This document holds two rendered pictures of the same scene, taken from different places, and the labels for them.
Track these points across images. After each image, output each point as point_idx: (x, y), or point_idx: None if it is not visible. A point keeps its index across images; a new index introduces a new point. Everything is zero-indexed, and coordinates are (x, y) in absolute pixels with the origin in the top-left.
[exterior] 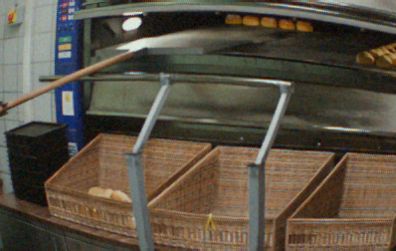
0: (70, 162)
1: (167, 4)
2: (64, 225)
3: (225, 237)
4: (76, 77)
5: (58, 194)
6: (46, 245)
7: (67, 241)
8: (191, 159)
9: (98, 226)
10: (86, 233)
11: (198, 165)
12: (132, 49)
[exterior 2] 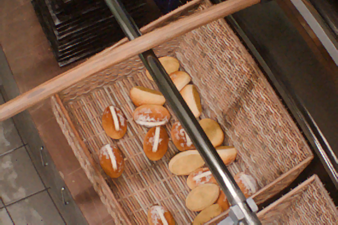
0: (120, 44)
1: (323, 30)
2: (54, 163)
3: None
4: (96, 73)
5: (77, 85)
6: (34, 132)
7: (56, 171)
8: (273, 183)
9: (102, 199)
10: (76, 205)
11: (271, 208)
12: None
